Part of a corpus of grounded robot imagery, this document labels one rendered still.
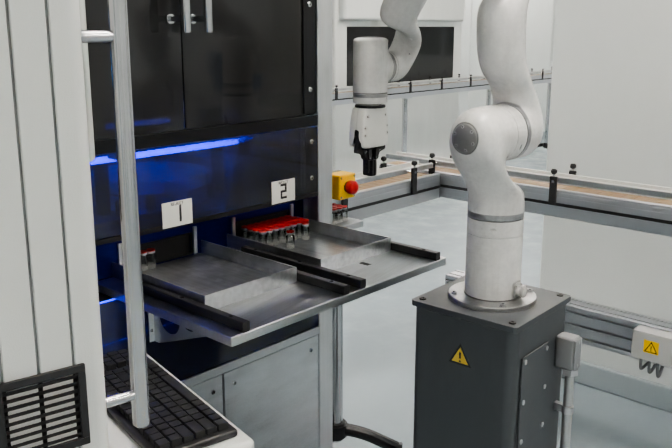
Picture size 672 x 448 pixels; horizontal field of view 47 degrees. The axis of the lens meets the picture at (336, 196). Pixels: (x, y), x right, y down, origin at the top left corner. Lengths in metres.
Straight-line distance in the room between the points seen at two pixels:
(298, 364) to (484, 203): 0.84
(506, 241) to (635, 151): 1.53
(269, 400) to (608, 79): 1.78
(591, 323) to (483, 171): 1.17
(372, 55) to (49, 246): 1.04
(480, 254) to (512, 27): 0.47
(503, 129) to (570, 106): 1.64
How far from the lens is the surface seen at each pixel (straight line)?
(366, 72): 1.86
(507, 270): 1.69
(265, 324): 1.53
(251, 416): 2.18
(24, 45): 1.01
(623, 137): 3.14
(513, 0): 1.63
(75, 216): 1.05
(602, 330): 2.66
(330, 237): 2.12
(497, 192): 1.63
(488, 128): 1.57
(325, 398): 2.38
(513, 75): 1.64
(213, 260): 1.94
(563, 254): 3.33
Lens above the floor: 1.44
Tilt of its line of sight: 12 degrees down
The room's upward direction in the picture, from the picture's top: straight up
